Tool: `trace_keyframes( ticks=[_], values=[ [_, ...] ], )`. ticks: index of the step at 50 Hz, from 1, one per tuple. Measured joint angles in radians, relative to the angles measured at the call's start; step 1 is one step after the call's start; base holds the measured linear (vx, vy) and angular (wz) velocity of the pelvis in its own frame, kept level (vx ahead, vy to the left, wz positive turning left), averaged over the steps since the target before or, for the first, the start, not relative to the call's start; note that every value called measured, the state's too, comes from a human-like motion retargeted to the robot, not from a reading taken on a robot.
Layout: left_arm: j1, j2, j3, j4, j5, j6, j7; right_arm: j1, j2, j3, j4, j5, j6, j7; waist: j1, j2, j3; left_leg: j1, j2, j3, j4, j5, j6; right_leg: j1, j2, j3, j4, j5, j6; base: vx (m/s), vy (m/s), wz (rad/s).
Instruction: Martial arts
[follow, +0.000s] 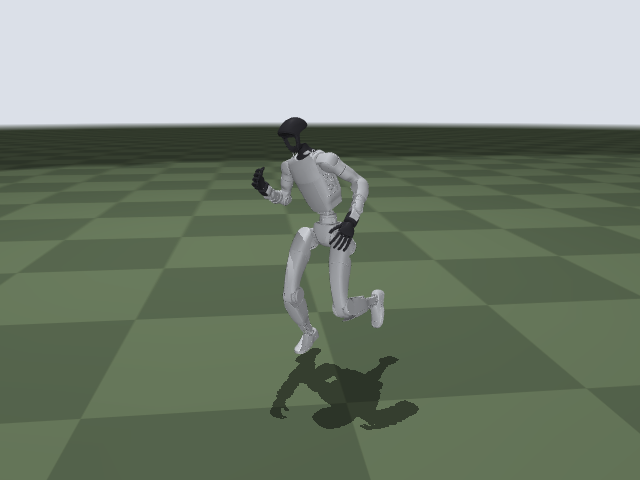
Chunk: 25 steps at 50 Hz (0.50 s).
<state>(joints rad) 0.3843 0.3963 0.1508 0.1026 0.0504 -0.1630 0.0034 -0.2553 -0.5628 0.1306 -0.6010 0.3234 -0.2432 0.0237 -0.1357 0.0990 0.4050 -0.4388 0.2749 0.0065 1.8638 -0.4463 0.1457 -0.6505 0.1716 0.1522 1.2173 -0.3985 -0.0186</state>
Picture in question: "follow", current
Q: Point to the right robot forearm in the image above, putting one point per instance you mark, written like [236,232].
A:
[275,196]

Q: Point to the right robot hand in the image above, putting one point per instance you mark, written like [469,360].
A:
[259,183]

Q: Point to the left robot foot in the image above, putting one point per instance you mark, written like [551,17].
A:
[377,311]

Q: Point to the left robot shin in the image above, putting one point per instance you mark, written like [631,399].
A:
[356,306]

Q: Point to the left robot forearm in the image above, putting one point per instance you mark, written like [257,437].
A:
[359,198]

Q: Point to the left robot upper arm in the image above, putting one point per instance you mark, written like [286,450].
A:
[331,163]

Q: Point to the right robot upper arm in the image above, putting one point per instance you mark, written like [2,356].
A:
[286,183]

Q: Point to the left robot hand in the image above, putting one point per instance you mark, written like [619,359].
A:
[346,230]

